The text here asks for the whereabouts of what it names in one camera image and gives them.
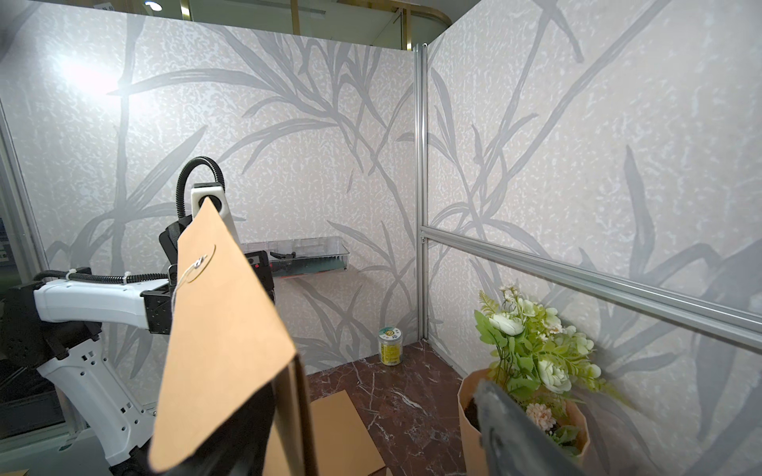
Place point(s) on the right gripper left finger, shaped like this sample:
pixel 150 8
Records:
pixel 237 447

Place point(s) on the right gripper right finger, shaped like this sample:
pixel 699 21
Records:
pixel 513 445

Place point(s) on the brown file bag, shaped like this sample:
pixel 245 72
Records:
pixel 343 445
pixel 227 342

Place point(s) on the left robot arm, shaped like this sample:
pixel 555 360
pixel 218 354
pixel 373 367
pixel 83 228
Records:
pixel 53 324

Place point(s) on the pink flower pot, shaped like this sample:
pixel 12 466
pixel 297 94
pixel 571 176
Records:
pixel 474 453

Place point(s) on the green plant white flowers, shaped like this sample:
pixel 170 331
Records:
pixel 537 361

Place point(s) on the clear plastic wall tray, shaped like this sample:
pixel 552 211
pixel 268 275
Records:
pixel 298 257

